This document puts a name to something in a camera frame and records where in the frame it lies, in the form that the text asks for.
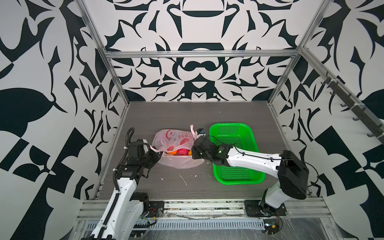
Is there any orange fruit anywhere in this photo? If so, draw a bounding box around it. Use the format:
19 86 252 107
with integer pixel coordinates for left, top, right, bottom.
167 151 178 156

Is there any aluminium front rail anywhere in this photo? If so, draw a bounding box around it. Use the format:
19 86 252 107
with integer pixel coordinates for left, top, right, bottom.
76 198 332 221

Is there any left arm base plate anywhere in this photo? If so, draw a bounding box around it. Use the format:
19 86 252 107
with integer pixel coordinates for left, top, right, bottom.
142 201 165 218

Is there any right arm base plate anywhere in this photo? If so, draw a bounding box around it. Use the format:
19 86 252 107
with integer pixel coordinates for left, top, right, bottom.
244 200 287 218

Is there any black wall hook rack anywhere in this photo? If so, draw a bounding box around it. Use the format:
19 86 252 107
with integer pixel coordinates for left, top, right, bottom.
321 72 384 145

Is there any red fruit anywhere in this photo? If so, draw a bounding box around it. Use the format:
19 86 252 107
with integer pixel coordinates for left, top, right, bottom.
177 149 190 156

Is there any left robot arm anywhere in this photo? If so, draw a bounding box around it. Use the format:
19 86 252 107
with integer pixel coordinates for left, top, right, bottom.
81 139 162 240

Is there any pink plastic bag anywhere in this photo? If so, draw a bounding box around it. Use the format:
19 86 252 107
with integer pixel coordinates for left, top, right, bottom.
151 125 205 169

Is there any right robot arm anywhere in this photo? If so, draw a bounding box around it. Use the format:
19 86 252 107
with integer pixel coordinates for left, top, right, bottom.
192 136 309 216

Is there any green plastic perforated basket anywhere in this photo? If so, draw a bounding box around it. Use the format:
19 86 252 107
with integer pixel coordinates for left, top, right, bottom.
209 122 266 186

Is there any white slotted cable duct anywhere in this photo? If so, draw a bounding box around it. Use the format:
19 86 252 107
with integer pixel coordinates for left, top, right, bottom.
85 218 265 231

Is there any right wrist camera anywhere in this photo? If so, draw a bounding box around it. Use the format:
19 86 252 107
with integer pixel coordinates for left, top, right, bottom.
195 129 206 138

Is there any small green-lit circuit board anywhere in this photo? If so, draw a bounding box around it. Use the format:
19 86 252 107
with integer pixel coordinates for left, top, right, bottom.
263 218 283 235

